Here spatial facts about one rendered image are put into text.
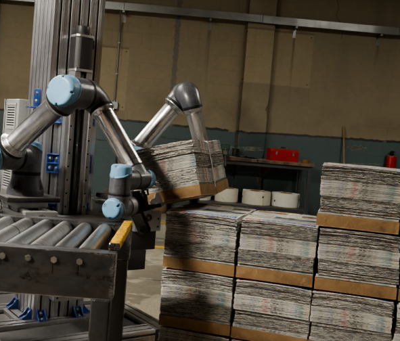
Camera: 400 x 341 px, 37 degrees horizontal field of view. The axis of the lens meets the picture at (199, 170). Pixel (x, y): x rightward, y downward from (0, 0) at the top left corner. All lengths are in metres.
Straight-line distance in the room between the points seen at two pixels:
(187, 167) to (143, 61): 6.66
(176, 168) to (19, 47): 7.06
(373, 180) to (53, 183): 1.42
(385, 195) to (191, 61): 6.95
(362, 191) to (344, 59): 7.14
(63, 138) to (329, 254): 1.27
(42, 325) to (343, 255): 1.41
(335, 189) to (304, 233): 0.20
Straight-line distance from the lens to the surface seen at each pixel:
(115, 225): 2.06
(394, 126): 9.44
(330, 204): 2.20
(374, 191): 2.20
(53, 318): 2.94
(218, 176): 2.58
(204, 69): 8.94
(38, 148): 2.57
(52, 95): 2.25
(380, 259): 2.23
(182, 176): 2.36
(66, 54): 2.82
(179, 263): 2.34
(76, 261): 1.57
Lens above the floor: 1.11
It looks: 3 degrees down
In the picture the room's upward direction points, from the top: 5 degrees clockwise
